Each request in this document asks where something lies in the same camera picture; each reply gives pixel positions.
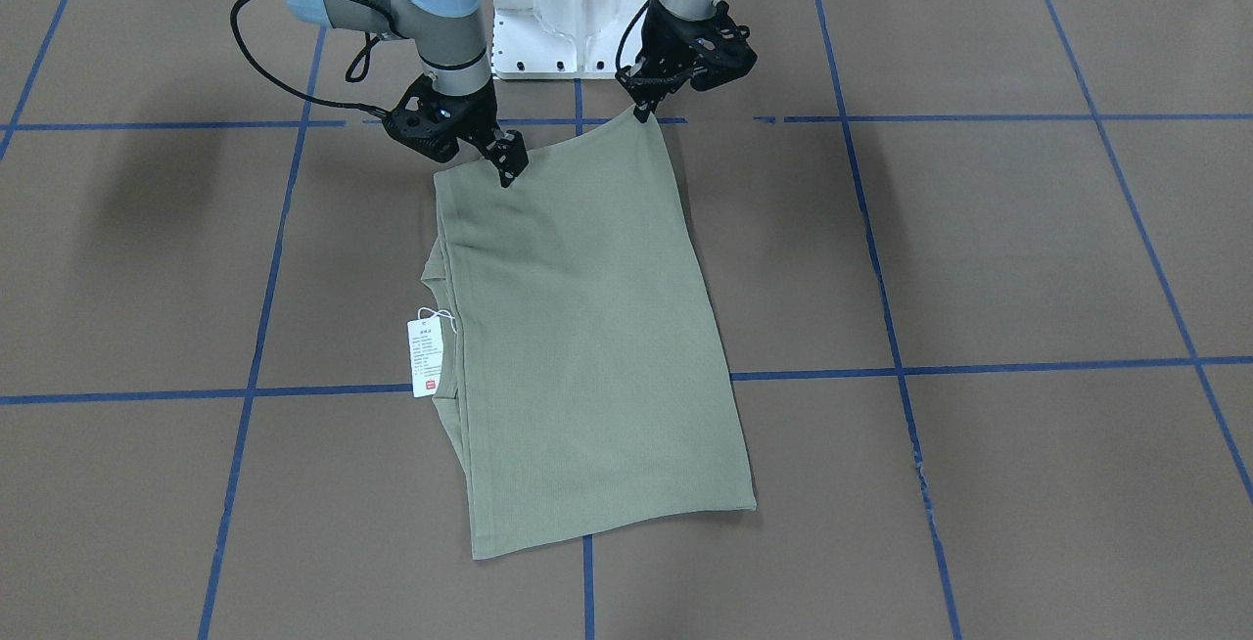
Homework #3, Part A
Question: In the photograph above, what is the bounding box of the sage green long-sleeve shirt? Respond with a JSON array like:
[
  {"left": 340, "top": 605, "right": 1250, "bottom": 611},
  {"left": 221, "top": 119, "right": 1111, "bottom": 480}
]
[{"left": 422, "top": 111, "right": 757, "bottom": 560}]

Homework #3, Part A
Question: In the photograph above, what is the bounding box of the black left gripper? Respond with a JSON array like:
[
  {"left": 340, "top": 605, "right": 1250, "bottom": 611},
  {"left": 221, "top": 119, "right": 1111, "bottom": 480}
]
[{"left": 615, "top": 0, "right": 758, "bottom": 123}]

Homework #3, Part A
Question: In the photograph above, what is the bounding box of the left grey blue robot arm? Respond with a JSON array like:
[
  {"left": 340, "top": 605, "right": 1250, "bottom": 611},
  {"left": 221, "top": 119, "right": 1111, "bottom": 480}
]
[{"left": 615, "top": 0, "right": 758, "bottom": 123}]

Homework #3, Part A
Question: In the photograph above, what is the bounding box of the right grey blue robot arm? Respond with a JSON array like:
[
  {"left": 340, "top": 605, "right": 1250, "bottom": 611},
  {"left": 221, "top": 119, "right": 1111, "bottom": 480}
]
[{"left": 231, "top": 0, "right": 529, "bottom": 188}]

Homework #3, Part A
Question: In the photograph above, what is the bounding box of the blue tape line crosswise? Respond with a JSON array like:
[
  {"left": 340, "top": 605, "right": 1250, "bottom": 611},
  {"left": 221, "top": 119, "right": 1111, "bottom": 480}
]
[{"left": 1, "top": 354, "right": 1252, "bottom": 405}]

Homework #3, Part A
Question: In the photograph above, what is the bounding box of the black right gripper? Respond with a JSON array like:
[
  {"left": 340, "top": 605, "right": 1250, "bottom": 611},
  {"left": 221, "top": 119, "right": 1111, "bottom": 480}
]
[{"left": 382, "top": 74, "right": 529, "bottom": 188}]

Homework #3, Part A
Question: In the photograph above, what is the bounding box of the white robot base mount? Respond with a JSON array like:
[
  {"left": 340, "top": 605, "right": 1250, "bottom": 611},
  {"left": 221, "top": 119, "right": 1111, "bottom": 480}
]
[{"left": 489, "top": 0, "right": 647, "bottom": 81}]

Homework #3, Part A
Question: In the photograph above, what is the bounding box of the white shirt hang tag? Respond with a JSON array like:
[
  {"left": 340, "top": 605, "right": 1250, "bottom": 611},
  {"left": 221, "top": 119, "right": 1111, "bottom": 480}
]
[{"left": 406, "top": 306, "right": 459, "bottom": 398}]

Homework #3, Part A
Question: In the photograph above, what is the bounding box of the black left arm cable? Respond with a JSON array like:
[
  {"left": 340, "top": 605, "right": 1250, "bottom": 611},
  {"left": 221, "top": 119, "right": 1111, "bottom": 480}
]
[{"left": 615, "top": 0, "right": 657, "bottom": 78}]

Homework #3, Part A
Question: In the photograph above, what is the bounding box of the blue tape line lengthwise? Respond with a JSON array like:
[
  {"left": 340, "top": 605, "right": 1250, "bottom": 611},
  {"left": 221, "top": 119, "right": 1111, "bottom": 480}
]
[{"left": 573, "top": 79, "right": 596, "bottom": 639}]

